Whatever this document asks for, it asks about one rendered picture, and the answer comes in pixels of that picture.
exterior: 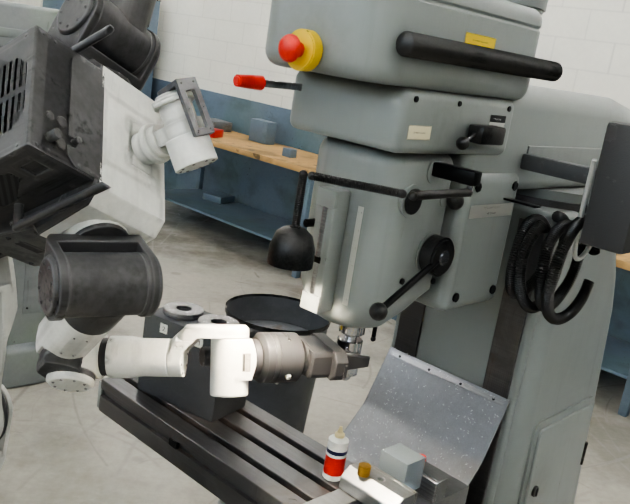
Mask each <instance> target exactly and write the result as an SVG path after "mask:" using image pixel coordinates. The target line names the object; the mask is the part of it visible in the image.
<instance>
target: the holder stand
mask: <svg viewBox="0 0 630 504"><path fill-rule="evenodd" d="M187 324H239V322H238V321H237V320H236V319H234V318H232V317H228V316H225V315H218V314H212V313H209V312H206V311H204V309H203V308H202V307H201V306H199V305H197V304H194V303H190V302H169V303H167V304H165V305H164V307H160V308H158V309H157V311H156V312H155V313H154V314H153V315H152V316H150V317H145V321H144V330H143V338H170V339H171V338H173V337H174V336H175V335H176V334H177V333H178V332H180V331H181V330H182V329H183V328H184V327H185V326H186V325H187ZM239 325H241V324H239ZM248 328H249V327H248ZM254 336H255V330H254V329H252V328H249V338H250V339H252V338H253V337H254ZM201 347H211V339H200V340H199V341H198V342H197V343H196V344H195V345H194V346H193V347H192V348H191V349H190V351H189V353H188V363H187V365H188V366H187V370H186V375H185V376H184V377H154V376H142V377H138V389H140V390H142V391H145V392H147V393H149V394H151V395H153V396H155V397H158V398H160V399H162V400H164V401H166V402H168V403H171V404H173V405H175V406H177V407H179V408H181V409H183V410H186V411H188V412H190V413H192V414H194V415H196V416H199V417H201V418H203V419H205V420H207V421H209V422H214V421H216V420H218V419H220V418H222V417H224V416H226V415H228V414H230V413H232V412H234V411H236V410H238V409H240V408H242V407H244V406H245V401H246V396H244V397H236V398H223V397H214V396H211V395H210V366H201V365H200V363H199V350H200V348H201Z"/></svg>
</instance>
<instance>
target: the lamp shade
mask: <svg viewBox="0 0 630 504"><path fill-rule="evenodd" d="M314 256H315V246H314V240H313V236H312V234H310V233H309V232H308V231H307V230H306V229H305V228H304V227H301V226H299V227H295V226H292V224H291V225H286V226H284V227H282V228H280V229H278V230H276V232H275V234H274V236H273V238H272V240H271V242H270V244H269V250H268V257H267V263H268V264H270V265H271V266H274V267H276V268H280V269H284V270H289V271H309V270H311V269H312V268H313V262H314Z"/></svg>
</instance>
